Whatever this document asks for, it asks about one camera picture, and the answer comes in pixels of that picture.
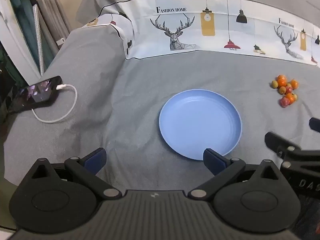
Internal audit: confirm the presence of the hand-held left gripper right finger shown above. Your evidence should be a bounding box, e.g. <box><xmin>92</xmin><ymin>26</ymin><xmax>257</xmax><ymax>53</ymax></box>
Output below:
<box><xmin>187</xmin><ymin>149</ymin><xmax>290</xmax><ymax>201</ymax></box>

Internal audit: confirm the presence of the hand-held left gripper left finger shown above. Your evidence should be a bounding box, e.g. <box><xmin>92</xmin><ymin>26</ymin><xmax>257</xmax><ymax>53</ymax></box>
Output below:
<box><xmin>24</xmin><ymin>148</ymin><xmax>123</xmax><ymax>201</ymax></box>

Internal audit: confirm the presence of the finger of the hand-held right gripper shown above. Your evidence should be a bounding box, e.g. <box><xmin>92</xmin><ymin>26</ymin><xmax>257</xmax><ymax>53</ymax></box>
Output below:
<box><xmin>309</xmin><ymin>117</ymin><xmax>320</xmax><ymax>132</ymax></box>
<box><xmin>265</xmin><ymin>131</ymin><xmax>320</xmax><ymax>171</ymax></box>

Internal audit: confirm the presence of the blue plate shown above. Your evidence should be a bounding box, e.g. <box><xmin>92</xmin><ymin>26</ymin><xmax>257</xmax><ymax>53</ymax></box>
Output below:
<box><xmin>159</xmin><ymin>89</ymin><xmax>242</xmax><ymax>161</ymax></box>

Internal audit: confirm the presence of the grey bed sheet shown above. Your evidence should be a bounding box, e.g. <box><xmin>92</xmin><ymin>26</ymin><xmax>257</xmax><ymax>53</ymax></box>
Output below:
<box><xmin>4</xmin><ymin>24</ymin><xmax>320</xmax><ymax>195</ymax></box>

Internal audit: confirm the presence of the black smartphone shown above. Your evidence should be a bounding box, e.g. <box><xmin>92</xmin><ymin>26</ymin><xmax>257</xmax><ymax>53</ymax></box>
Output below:
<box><xmin>9</xmin><ymin>75</ymin><xmax>63</xmax><ymax>113</ymax></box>

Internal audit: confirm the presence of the dark green cloth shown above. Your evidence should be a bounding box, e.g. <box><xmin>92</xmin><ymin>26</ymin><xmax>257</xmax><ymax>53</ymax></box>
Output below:
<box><xmin>0</xmin><ymin>50</ymin><xmax>18</xmax><ymax>125</ymax></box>

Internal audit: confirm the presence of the printed blanket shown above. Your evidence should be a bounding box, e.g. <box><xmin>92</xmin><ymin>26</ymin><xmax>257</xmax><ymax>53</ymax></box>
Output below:
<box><xmin>76</xmin><ymin>0</ymin><xmax>320</xmax><ymax>68</ymax></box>

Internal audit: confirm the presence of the teal curtain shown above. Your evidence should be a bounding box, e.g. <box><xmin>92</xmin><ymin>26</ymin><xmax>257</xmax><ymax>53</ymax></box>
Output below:
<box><xmin>5</xmin><ymin>0</ymin><xmax>40</xmax><ymax>68</ymax></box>

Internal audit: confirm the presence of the grey curtain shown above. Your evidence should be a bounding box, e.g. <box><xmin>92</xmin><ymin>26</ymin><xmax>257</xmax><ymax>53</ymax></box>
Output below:
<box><xmin>35</xmin><ymin>0</ymin><xmax>72</xmax><ymax>65</ymax></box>

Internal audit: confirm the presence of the white charging cable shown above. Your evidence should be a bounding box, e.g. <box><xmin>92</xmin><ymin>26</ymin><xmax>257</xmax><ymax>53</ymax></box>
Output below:
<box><xmin>32</xmin><ymin>84</ymin><xmax>78</xmax><ymax>124</ymax></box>

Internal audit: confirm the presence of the pole with black handle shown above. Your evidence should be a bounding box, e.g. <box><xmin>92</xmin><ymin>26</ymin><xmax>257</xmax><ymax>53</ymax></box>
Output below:
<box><xmin>25</xmin><ymin>0</ymin><xmax>45</xmax><ymax>73</ymax></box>

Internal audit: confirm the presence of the white window frame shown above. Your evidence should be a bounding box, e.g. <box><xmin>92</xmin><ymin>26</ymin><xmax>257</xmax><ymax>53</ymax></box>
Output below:
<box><xmin>0</xmin><ymin>0</ymin><xmax>42</xmax><ymax>80</ymax></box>

